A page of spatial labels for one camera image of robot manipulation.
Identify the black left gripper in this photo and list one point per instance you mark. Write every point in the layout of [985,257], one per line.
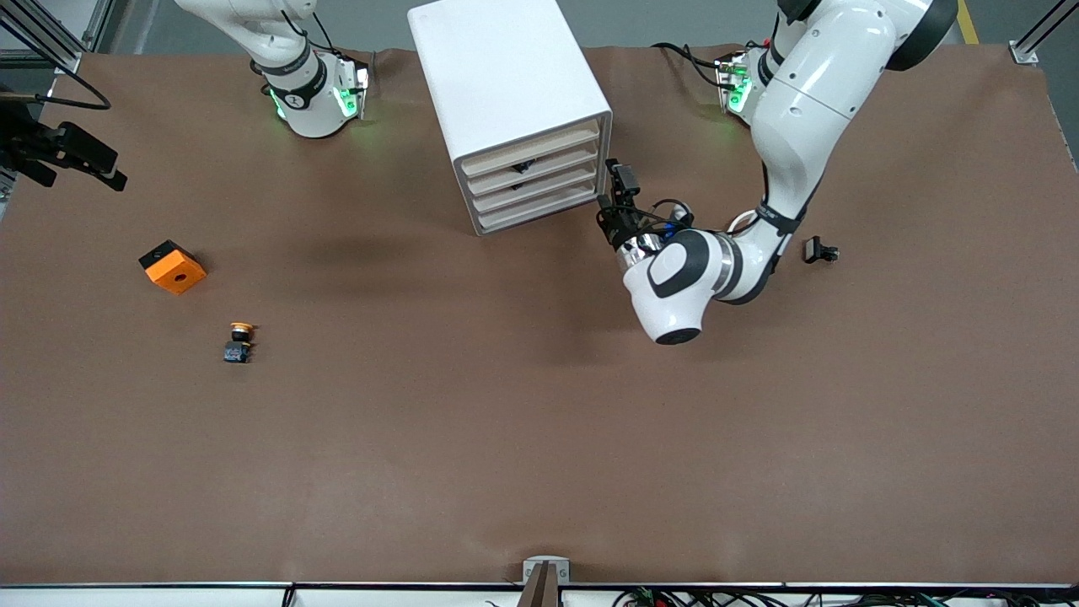
[620,225]

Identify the aluminium frame post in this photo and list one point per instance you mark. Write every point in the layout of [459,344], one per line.
[50,42]
[1033,42]

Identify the black square push button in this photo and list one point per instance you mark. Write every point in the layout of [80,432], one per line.
[816,250]

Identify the orange and black box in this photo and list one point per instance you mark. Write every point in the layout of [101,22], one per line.
[179,271]

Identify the grey metal bracket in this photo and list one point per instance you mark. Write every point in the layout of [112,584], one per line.
[546,563]

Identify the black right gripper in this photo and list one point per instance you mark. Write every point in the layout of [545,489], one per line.
[25,142]

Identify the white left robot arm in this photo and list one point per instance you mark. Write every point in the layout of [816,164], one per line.
[809,110]

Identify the yellow mushroom push button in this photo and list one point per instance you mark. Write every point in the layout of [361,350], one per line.
[240,341]

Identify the white table edge rail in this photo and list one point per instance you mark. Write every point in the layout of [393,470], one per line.
[169,596]

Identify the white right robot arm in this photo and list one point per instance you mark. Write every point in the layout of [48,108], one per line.
[295,93]

